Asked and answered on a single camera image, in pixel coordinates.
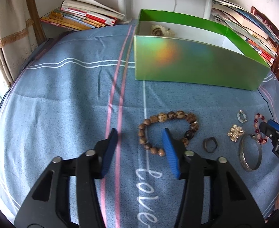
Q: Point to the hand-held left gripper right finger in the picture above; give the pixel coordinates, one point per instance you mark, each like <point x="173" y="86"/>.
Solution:
<point x="171" y="154"/>

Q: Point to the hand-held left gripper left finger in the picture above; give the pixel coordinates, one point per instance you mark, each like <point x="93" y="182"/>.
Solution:
<point x="109" y="154"/>

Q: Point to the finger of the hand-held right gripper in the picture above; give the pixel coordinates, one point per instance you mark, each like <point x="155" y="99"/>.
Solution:
<point x="278" y="128"/>
<point x="265" y="130"/>

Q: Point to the shiny green cardboard box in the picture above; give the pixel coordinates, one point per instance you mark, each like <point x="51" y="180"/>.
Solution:
<point x="189" y="64"/>

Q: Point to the small silver pendant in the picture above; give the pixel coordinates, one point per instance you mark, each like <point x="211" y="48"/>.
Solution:
<point x="238" y="117"/>

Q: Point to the gold brooch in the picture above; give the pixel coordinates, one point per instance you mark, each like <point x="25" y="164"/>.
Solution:
<point x="235" y="133"/>

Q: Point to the silver bangle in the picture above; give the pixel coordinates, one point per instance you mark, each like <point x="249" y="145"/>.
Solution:
<point x="245" y="163"/>

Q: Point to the blue striped bed sheet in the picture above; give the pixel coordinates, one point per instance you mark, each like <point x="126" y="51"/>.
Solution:
<point x="58" y="99"/>

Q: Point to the tall stack of books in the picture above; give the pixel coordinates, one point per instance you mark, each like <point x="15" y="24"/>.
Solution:
<point x="248" y="21"/>

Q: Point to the low stack of thin books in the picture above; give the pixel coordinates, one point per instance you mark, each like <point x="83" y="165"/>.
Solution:
<point x="82" y="16"/>

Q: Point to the beige curtain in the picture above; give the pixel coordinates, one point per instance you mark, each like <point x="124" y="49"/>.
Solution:
<point x="11" y="40"/>

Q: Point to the brown wooden post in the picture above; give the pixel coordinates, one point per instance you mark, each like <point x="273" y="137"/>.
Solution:
<point x="36" y="16"/>

